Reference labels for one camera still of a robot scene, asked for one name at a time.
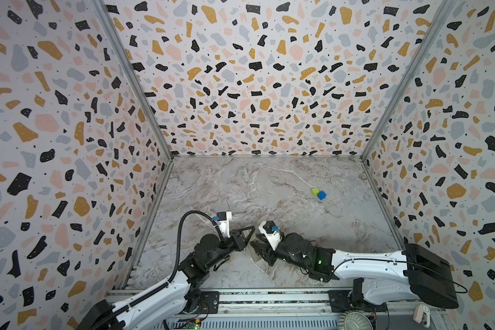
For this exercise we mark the white clip device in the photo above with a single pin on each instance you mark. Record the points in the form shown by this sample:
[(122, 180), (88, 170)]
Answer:
[(422, 315)]

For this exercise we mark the aluminium corner post left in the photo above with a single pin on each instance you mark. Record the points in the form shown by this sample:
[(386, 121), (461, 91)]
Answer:
[(127, 68)]

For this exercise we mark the aluminium corner post right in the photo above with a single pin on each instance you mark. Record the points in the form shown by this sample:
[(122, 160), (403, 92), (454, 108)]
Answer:
[(445, 9)]

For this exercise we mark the white remote control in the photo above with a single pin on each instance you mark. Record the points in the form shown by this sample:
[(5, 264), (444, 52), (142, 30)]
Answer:
[(254, 255)]

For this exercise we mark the grey ribbed fan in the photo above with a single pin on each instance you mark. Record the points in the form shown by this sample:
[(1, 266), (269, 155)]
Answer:
[(352, 320)]

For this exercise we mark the aluminium corner post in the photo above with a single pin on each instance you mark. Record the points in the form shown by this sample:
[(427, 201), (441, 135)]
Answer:
[(445, 9), (127, 68)]

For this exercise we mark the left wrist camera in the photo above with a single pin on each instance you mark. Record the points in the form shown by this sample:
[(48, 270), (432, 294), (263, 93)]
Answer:
[(222, 220)]

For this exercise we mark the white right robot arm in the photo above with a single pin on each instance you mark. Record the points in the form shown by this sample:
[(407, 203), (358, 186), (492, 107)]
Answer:
[(408, 274)]

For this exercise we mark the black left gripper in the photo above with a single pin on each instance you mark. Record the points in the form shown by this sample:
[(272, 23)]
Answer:
[(237, 241)]

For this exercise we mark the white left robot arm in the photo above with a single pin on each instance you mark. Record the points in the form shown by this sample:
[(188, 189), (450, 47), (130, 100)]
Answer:
[(171, 296)]

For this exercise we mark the blue cube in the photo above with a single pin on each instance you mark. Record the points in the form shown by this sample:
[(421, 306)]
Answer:
[(321, 195)]

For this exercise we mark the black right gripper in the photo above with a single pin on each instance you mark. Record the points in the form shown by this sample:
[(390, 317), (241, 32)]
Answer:
[(270, 247)]

